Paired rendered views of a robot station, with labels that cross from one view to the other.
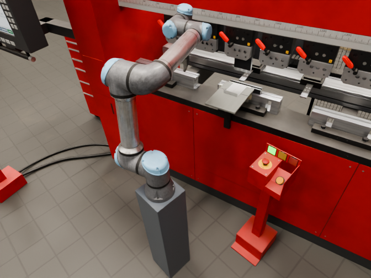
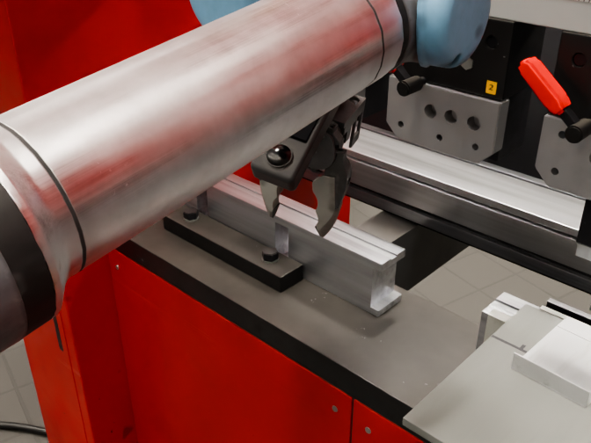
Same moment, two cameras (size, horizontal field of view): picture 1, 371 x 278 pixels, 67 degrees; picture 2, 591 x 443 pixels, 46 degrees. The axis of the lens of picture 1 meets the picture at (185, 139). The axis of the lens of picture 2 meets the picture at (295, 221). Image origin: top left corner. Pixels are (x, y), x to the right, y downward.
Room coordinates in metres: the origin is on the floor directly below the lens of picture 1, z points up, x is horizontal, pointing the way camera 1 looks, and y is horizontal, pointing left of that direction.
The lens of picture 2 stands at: (0.76, -0.09, 1.51)
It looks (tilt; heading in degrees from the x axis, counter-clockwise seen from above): 30 degrees down; 9
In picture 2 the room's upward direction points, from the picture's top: straight up
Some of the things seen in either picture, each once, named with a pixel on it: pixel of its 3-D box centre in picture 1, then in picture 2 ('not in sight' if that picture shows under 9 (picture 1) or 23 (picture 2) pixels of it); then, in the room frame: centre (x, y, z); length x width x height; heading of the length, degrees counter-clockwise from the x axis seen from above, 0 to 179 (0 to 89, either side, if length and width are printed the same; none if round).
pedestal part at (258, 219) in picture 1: (263, 209); not in sight; (0.97, -0.45, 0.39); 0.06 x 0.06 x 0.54; 45
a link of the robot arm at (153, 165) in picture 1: (154, 167); not in sight; (0.87, 0.15, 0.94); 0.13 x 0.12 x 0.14; 59
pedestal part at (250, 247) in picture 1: (254, 239); not in sight; (0.95, -0.43, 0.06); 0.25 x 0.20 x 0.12; 135
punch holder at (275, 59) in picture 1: (277, 48); not in sight; (1.35, -0.49, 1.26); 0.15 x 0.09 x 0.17; 56
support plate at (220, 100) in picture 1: (229, 96); (545, 396); (1.33, -0.27, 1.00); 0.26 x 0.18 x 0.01; 146
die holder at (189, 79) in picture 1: (167, 73); (273, 226); (1.76, 0.10, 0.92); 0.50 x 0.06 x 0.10; 56
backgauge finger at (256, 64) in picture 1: (249, 69); not in sight; (1.59, -0.43, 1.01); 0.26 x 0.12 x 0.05; 146
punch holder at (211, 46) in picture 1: (208, 34); (461, 76); (1.58, -0.16, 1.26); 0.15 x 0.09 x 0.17; 56
